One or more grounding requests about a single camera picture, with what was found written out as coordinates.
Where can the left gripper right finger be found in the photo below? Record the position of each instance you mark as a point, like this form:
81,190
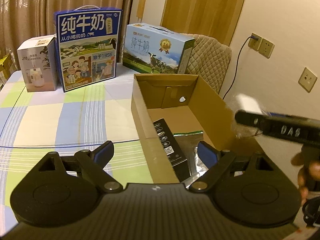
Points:
207,181

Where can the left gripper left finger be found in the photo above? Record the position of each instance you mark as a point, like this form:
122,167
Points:
92,165

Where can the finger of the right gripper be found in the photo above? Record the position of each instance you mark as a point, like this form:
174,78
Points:
292,116
254,120

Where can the silver green tea pouch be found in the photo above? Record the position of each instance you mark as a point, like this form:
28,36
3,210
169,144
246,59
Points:
192,152

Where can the black shaver box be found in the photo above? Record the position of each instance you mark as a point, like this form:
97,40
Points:
172,149

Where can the clear plastic cylinder case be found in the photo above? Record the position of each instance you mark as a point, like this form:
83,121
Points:
249,104

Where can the person's right hand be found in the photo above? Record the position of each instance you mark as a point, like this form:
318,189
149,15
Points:
308,175

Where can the open cardboard box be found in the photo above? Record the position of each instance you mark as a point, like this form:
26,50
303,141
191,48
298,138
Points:
187,103

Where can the checked bed sheet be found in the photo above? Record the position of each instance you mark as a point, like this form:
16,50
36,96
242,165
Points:
32,124

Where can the beige quilted chair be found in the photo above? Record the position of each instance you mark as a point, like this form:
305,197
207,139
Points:
210,60

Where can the white humidifier box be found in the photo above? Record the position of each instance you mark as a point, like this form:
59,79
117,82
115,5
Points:
36,57

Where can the wooden door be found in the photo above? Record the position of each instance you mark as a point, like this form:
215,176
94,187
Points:
213,18

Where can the dark blue milk carton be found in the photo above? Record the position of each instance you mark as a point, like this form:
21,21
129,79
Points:
86,45

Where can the light blue milk carton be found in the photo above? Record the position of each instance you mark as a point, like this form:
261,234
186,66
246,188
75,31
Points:
152,49

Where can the cardboard boxes with tissues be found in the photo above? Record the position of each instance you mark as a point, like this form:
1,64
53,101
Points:
5,66

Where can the wall power socket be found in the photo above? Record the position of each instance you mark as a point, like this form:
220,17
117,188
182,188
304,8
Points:
261,45

